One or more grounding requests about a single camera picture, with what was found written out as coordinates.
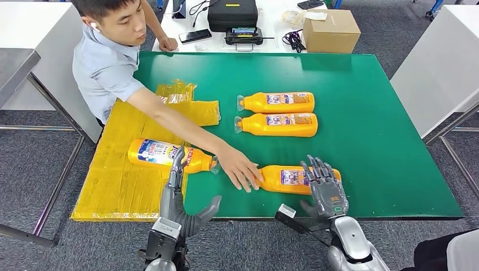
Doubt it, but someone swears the blue metal frame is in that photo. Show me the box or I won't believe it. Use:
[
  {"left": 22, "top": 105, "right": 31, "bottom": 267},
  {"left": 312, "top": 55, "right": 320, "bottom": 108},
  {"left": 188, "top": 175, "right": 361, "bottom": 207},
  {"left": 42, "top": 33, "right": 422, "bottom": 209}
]
[{"left": 411, "top": 0, "right": 445, "bottom": 19}]

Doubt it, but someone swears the person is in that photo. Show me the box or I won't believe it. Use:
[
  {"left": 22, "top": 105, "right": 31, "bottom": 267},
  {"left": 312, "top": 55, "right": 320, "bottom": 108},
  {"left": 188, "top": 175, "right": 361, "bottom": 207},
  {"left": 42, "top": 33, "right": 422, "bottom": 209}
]
[
  {"left": 71, "top": 0, "right": 264, "bottom": 193},
  {"left": 398, "top": 229, "right": 479, "bottom": 271}
]

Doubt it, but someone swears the black smartphone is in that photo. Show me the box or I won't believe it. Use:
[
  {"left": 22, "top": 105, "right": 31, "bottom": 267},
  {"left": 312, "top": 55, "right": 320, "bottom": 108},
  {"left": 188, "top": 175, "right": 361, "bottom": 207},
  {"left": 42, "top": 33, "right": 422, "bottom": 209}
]
[
  {"left": 297, "top": 0, "right": 325, "bottom": 11},
  {"left": 178, "top": 28, "right": 213, "bottom": 45}
]

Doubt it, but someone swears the purple cable bundle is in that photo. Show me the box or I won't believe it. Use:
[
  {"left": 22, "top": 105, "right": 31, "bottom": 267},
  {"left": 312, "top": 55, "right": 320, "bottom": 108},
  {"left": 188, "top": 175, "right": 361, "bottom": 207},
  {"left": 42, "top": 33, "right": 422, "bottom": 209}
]
[{"left": 281, "top": 29, "right": 307, "bottom": 54}]

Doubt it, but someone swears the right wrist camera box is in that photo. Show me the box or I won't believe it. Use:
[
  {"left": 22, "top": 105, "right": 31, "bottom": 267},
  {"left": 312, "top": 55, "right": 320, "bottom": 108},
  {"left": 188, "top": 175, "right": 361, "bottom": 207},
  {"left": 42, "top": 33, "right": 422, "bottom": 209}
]
[{"left": 275, "top": 203, "right": 323, "bottom": 235}]

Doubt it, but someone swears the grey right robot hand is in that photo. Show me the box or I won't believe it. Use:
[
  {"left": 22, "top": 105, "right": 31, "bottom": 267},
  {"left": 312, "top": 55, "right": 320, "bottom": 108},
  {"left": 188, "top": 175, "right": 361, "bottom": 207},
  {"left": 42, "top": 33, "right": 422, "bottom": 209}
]
[{"left": 299, "top": 155, "right": 350, "bottom": 221}]

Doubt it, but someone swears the black carrying case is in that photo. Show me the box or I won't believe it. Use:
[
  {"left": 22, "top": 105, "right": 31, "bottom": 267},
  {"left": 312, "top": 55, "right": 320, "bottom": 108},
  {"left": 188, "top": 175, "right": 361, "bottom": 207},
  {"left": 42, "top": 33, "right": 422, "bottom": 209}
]
[{"left": 207, "top": 0, "right": 259, "bottom": 33}]

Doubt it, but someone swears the person's right hand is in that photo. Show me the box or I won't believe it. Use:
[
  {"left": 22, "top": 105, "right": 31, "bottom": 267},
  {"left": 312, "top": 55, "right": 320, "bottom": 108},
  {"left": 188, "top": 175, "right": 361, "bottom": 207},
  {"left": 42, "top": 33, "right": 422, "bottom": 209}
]
[{"left": 216, "top": 143, "right": 264, "bottom": 193}]

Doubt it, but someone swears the yellow taped board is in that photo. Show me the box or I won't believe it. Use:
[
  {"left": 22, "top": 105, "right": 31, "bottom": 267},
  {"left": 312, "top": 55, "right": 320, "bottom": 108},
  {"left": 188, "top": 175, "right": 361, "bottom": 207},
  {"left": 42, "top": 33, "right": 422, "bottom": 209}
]
[{"left": 70, "top": 79, "right": 221, "bottom": 223}]

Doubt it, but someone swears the dark tablet stand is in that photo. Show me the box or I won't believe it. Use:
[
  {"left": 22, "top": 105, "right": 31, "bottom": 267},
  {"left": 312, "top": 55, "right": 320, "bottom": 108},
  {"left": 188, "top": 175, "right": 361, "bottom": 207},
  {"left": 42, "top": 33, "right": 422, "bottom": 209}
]
[{"left": 172, "top": 0, "right": 188, "bottom": 19}]

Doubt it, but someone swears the white desk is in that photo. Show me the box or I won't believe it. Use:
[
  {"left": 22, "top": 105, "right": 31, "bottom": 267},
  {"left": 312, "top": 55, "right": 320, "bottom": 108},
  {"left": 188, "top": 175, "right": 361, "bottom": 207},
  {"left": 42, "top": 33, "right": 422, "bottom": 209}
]
[{"left": 151, "top": 0, "right": 329, "bottom": 54}]

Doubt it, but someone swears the black remote controller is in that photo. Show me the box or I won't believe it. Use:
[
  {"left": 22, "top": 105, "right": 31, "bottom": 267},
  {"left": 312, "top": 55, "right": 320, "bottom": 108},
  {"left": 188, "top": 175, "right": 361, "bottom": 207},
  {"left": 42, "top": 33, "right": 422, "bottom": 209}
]
[{"left": 224, "top": 27, "right": 276, "bottom": 53}]

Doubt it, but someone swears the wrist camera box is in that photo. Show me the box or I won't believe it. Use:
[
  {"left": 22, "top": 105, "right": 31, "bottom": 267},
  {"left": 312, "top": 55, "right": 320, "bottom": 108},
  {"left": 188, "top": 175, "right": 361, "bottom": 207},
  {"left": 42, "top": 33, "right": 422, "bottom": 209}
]
[
  {"left": 275, "top": 203, "right": 323, "bottom": 235},
  {"left": 143, "top": 217, "right": 182, "bottom": 261}
]

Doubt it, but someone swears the green table mat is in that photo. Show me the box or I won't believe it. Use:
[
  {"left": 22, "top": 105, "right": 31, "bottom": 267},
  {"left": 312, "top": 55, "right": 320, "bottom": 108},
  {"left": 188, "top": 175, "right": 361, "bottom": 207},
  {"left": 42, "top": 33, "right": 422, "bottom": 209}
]
[{"left": 133, "top": 51, "right": 465, "bottom": 220}]

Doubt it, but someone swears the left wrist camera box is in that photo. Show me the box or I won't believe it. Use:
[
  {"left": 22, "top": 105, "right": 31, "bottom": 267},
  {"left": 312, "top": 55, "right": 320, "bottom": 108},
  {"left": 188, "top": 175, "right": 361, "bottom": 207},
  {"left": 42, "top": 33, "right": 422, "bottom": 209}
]
[{"left": 143, "top": 217, "right": 182, "bottom": 261}]

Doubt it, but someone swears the white table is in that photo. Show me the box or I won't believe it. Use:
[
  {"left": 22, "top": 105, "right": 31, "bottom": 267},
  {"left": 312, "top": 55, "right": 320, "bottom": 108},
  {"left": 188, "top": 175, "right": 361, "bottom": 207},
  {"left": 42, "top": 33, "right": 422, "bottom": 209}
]
[
  {"left": 389, "top": 4, "right": 479, "bottom": 139},
  {"left": 0, "top": 2, "right": 103, "bottom": 143}
]

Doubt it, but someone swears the black cable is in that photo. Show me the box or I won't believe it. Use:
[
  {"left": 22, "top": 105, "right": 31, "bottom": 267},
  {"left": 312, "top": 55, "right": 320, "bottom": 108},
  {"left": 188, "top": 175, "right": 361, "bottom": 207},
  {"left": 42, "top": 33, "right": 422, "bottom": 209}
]
[{"left": 188, "top": 0, "right": 221, "bottom": 28}]

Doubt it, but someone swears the orange detergent bottle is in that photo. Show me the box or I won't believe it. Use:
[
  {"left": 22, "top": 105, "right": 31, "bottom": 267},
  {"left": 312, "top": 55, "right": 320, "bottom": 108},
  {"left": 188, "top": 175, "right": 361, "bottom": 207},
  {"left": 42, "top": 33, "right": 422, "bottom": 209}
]
[
  {"left": 249, "top": 164, "right": 342, "bottom": 196},
  {"left": 237, "top": 91, "right": 315, "bottom": 115},
  {"left": 234, "top": 112, "right": 319, "bottom": 138},
  {"left": 127, "top": 138, "right": 221, "bottom": 176}
]

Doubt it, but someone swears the brown cardboard box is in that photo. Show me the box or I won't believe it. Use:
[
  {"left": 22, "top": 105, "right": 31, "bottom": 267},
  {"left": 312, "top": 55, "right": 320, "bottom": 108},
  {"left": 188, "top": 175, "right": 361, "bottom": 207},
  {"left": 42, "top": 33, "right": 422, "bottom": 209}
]
[{"left": 302, "top": 8, "right": 362, "bottom": 54}]

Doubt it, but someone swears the grey table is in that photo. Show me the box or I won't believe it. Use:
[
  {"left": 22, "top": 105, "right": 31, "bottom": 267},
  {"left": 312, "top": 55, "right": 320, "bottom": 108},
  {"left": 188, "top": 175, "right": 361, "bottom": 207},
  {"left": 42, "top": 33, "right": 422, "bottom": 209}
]
[{"left": 0, "top": 49, "right": 42, "bottom": 109}]

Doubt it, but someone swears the clear plastic bag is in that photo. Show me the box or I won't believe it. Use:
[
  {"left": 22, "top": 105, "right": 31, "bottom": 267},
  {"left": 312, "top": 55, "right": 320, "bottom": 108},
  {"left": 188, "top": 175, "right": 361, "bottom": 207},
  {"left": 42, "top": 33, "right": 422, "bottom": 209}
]
[{"left": 281, "top": 10, "right": 307, "bottom": 29}]

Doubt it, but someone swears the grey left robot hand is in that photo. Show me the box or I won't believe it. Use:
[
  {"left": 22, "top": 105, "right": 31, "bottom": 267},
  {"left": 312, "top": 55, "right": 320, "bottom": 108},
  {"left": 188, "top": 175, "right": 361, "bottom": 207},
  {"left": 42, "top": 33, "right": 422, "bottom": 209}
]
[{"left": 159, "top": 146, "right": 223, "bottom": 238}]

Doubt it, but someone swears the person's left hand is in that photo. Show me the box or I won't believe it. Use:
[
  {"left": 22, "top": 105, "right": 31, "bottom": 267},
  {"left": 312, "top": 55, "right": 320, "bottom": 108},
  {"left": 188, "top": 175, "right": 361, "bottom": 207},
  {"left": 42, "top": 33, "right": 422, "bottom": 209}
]
[{"left": 158, "top": 36, "right": 179, "bottom": 53}]

